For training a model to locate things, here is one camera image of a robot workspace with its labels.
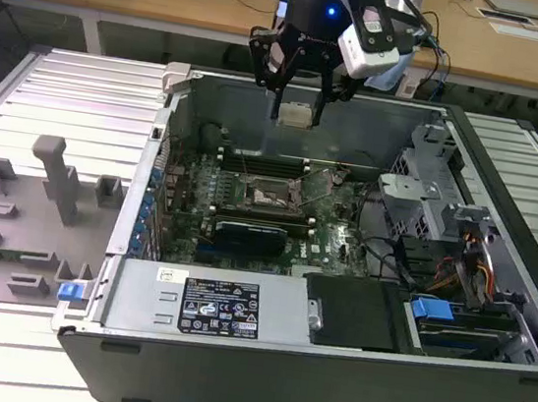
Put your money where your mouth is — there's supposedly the black plastic shroud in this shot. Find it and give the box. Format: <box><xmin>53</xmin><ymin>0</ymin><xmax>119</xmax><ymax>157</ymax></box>
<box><xmin>297</xmin><ymin>270</ymin><xmax>413</xmax><ymax>357</ymax></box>

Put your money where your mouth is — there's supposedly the grey parts rack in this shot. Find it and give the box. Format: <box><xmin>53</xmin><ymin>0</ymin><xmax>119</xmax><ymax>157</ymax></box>
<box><xmin>0</xmin><ymin>128</ymin><xmax>134</xmax><ymax>322</ymax></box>

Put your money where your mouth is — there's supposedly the grey case handle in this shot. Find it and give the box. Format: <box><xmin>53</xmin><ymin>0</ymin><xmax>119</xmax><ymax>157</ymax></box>
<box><xmin>159</xmin><ymin>60</ymin><xmax>198</xmax><ymax>98</ymax></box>

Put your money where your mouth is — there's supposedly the silver metal drive cage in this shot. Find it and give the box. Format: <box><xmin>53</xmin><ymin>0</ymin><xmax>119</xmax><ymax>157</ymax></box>
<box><xmin>371</xmin><ymin>119</ymin><xmax>507</xmax><ymax>251</ymax></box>

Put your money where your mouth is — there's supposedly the black graphics card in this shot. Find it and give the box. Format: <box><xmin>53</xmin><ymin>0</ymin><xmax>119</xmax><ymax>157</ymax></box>
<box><xmin>210</xmin><ymin>218</ymin><xmax>291</xmax><ymax>263</ymax></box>

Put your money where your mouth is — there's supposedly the blue plastic case latch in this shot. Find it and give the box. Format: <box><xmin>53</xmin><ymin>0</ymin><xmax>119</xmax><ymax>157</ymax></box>
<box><xmin>56</xmin><ymin>279</ymin><xmax>84</xmax><ymax>305</ymax></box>

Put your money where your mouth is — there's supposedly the open black PC case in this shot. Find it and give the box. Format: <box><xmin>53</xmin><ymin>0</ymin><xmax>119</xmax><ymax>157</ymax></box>
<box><xmin>42</xmin><ymin>48</ymin><xmax>538</xmax><ymax>402</ymax></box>

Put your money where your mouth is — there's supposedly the silver square CPU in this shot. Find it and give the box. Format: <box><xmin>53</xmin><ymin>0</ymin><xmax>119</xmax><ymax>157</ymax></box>
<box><xmin>277</xmin><ymin>98</ymin><xmax>316</xmax><ymax>132</ymax></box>

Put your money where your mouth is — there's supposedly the CPU socket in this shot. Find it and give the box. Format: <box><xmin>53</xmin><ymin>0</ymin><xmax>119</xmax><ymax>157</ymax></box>
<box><xmin>241</xmin><ymin>173</ymin><xmax>302</xmax><ymax>214</ymax></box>

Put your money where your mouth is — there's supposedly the metal socket cover frame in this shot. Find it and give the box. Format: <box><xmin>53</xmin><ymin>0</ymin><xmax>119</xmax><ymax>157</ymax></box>
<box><xmin>285</xmin><ymin>162</ymin><xmax>338</xmax><ymax>215</ymax></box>

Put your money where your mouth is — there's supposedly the blue disk carrier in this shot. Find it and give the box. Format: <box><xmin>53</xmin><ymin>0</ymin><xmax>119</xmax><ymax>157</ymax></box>
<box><xmin>408</xmin><ymin>294</ymin><xmax>458</xmax><ymax>330</ymax></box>

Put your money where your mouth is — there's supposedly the blue desk cable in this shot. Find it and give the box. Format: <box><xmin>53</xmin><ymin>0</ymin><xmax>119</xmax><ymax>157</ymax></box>
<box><xmin>418</xmin><ymin>32</ymin><xmax>456</xmax><ymax>102</ymax></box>

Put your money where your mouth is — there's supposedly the orange yellow wire bundle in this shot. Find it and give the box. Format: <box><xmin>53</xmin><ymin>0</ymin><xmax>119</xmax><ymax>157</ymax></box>
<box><xmin>428</xmin><ymin>222</ymin><xmax>502</xmax><ymax>301</ymax></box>

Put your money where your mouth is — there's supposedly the grey power supply unit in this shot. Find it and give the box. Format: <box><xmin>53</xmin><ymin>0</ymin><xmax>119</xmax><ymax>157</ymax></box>
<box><xmin>101</xmin><ymin>253</ymin><xmax>322</xmax><ymax>354</ymax></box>

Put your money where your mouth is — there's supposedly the plain white paper sheet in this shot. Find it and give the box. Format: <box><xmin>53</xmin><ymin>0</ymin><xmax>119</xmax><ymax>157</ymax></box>
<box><xmin>486</xmin><ymin>20</ymin><xmax>538</xmax><ymax>44</ymax></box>

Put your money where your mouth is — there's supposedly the green motherboard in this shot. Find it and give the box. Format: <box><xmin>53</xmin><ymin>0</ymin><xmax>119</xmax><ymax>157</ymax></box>
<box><xmin>154</xmin><ymin>141</ymin><xmax>384</xmax><ymax>289</ymax></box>

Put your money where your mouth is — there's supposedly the white sheet black strip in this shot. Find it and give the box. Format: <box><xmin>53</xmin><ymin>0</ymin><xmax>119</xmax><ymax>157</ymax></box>
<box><xmin>474</xmin><ymin>5</ymin><xmax>538</xmax><ymax>29</ymax></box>

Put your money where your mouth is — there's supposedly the grey flat laptop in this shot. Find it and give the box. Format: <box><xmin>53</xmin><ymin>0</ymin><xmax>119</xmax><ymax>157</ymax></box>
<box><xmin>480</xmin><ymin>0</ymin><xmax>538</xmax><ymax>21</ymax></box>

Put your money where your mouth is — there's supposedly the white wrist camera black mount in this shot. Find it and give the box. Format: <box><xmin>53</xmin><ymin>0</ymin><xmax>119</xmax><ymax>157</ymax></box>
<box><xmin>333</xmin><ymin>2</ymin><xmax>407</xmax><ymax>85</ymax></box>

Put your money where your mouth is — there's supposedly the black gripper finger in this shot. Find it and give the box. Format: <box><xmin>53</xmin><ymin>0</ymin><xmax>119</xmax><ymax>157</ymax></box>
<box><xmin>311</xmin><ymin>53</ymin><xmax>363</xmax><ymax>133</ymax></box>
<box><xmin>239</xmin><ymin>26</ymin><xmax>305</xmax><ymax>124</ymax></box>

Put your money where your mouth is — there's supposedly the thin metal locking lever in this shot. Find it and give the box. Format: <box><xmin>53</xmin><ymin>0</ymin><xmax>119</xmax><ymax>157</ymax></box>
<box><xmin>299</xmin><ymin>184</ymin><xmax>334</xmax><ymax>215</ymax></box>
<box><xmin>295</xmin><ymin>163</ymin><xmax>329</xmax><ymax>188</ymax></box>

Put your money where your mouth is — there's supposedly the wooden desk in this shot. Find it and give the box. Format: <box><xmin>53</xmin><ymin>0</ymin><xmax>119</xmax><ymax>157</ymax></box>
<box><xmin>0</xmin><ymin>0</ymin><xmax>538</xmax><ymax>103</ymax></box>

